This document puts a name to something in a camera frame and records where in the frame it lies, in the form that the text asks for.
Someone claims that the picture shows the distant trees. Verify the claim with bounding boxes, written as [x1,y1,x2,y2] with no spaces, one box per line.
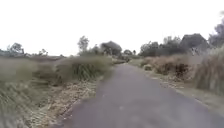
[89,40,138,57]

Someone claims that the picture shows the tall thin tree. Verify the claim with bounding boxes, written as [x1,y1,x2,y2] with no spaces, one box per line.
[77,35,90,54]

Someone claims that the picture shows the grey asphalt path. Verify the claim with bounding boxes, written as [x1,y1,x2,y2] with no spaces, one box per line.
[54,63,224,128]

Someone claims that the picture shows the mulch strip with dry leaves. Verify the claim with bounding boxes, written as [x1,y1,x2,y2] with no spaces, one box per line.
[128,63,224,116]
[28,78,106,128]

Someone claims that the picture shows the row of dark trees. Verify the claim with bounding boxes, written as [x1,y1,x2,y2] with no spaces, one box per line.
[139,13,224,58]

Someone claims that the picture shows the row of grassy bushes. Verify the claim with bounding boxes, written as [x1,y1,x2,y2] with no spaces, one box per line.
[0,53,114,128]

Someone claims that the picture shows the building with dark roof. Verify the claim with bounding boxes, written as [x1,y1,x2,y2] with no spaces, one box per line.
[179,32,212,56]

